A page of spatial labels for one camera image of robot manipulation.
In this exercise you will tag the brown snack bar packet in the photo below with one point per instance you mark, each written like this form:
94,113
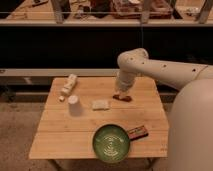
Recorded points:
137,133

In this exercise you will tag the brown sausage-shaped object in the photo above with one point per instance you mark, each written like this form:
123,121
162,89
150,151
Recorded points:
125,99

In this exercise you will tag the white paper cup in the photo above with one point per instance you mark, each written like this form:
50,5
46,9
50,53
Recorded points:
74,105

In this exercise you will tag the long background shelf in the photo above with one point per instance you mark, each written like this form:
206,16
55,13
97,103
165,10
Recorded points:
33,44

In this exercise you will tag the green ceramic bowl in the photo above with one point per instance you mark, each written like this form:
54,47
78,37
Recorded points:
111,143

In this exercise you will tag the white sponge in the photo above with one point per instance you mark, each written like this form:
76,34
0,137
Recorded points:
100,105

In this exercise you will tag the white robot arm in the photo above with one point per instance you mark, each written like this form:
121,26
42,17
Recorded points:
190,119

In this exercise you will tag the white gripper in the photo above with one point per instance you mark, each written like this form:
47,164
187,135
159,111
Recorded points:
123,84

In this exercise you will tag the wooden table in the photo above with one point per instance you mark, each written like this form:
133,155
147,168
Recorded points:
63,136

